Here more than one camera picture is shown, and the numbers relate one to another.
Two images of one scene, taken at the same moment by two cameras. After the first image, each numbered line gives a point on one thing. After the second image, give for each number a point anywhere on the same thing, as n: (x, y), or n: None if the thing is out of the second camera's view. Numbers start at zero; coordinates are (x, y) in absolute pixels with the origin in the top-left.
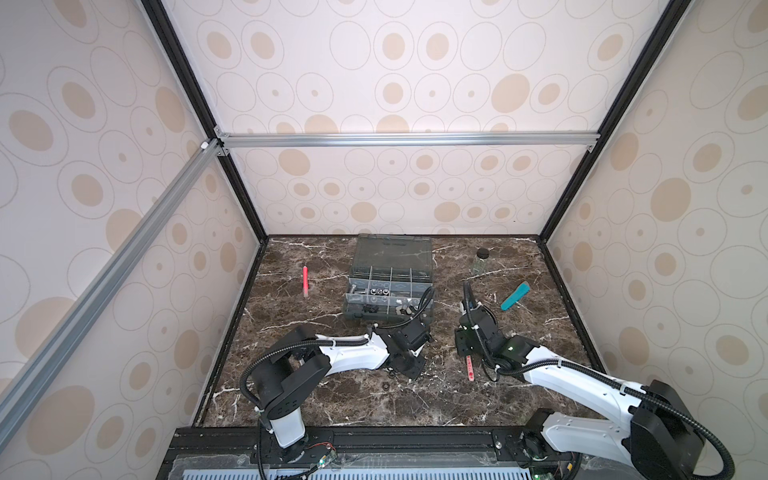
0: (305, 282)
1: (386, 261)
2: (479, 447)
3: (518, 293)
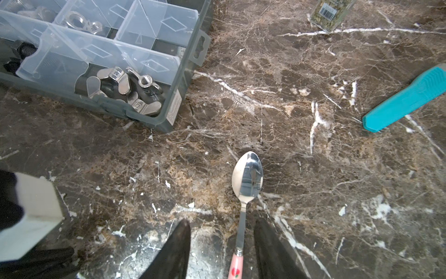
0: None
1: (133, 59)
2: None
3: (427, 86)
